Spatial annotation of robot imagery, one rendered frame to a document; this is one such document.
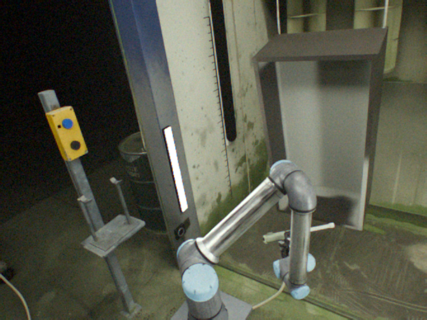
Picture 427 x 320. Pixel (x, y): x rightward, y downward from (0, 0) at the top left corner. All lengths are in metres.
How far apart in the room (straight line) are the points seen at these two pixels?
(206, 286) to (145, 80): 1.16
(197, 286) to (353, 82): 1.42
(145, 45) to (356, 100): 1.28
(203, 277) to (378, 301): 1.41
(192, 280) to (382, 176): 2.15
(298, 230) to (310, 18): 1.97
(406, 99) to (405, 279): 1.51
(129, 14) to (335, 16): 1.98
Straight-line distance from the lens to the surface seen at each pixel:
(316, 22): 2.92
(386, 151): 3.08
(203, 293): 1.33
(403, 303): 2.49
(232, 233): 1.42
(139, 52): 1.82
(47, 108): 1.73
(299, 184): 1.31
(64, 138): 1.70
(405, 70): 3.18
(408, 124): 3.12
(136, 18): 1.80
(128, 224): 1.95
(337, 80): 2.02
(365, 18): 2.78
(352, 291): 2.47
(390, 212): 3.07
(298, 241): 1.44
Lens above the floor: 1.90
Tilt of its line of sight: 27 degrees down
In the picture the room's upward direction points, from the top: 8 degrees counter-clockwise
